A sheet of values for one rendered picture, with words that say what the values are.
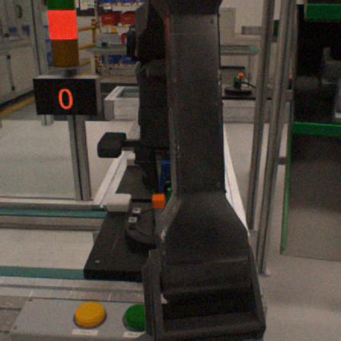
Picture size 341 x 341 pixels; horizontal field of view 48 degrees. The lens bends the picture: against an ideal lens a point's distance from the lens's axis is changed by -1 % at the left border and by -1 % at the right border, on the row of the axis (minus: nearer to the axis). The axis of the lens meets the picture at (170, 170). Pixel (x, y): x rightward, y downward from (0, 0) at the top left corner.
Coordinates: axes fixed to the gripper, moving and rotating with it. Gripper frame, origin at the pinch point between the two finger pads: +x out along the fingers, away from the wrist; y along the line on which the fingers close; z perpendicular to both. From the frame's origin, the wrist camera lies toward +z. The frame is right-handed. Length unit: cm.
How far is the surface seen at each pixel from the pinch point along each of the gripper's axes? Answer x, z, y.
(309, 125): -10.2, -3.7, -22.2
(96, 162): 26, 66, 28
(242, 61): 80, 728, -103
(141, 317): 13.1, -18.3, 0.9
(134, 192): 13.9, 21.0, 7.5
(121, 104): 19, 122, 28
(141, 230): 11.6, 1.4, 3.4
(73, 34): -21.0, 15.3, 16.7
